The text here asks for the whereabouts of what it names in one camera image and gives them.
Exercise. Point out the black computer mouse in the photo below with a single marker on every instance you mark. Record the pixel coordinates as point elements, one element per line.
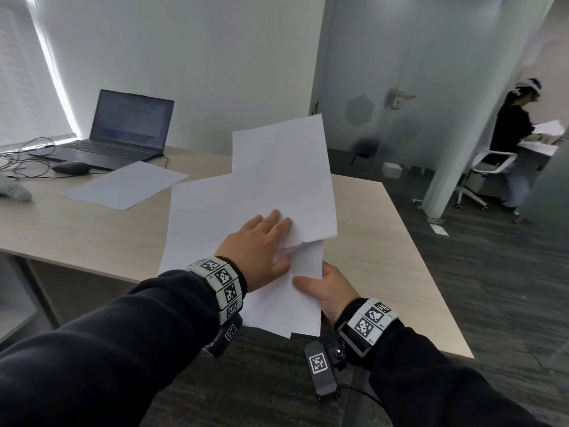
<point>69,168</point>

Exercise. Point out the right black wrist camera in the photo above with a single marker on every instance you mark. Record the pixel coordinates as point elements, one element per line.
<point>322,366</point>

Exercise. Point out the person's left hand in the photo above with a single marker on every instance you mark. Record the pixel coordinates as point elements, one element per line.
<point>251,257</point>

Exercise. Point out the frosted glass door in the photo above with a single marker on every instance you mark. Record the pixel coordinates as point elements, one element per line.
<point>369,71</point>

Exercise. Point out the white paper sheet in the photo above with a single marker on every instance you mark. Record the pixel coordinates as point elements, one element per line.
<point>124,184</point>
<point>282,177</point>
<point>200,226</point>

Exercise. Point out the white office chair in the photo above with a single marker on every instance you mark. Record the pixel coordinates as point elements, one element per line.
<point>484,168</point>

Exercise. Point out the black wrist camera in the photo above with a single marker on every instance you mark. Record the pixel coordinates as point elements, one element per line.
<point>322,366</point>
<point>226,335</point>

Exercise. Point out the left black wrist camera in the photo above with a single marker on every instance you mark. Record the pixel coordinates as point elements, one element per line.
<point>226,335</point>

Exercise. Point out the dark grey laptop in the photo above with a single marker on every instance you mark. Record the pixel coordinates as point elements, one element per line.
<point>124,128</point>

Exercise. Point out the person's right hand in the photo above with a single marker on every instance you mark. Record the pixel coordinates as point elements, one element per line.
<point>335,293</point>

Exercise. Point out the marker wristband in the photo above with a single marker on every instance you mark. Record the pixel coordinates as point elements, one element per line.
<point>369,322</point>
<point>222,284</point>

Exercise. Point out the right marker wristband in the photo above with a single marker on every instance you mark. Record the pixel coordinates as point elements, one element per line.
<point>369,322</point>

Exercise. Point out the person's left forearm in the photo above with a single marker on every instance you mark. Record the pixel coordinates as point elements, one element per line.
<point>106,351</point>

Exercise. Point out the small white box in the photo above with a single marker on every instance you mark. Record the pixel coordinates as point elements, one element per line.
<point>393,169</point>

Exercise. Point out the person's left middle finger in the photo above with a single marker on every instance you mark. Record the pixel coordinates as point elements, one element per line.
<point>272,220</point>

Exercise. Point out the person's right thumb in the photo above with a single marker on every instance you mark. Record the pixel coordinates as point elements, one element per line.
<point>307,284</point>

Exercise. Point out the white pillar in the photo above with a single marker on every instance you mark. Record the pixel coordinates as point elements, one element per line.
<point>471,106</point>

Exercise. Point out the left marker wristband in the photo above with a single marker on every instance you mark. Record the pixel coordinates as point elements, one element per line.
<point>222,284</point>

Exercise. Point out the white window blind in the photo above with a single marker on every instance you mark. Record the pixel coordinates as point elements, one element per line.
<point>26,71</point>

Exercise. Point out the white side table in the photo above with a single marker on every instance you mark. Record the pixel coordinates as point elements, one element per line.
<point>538,147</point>

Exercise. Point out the white controller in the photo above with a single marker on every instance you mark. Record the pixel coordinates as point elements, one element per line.
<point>13,190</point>

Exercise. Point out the person's left thumb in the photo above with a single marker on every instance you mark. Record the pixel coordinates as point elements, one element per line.
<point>283,263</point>

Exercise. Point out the person's right forearm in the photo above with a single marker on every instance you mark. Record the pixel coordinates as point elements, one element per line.
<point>435,382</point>

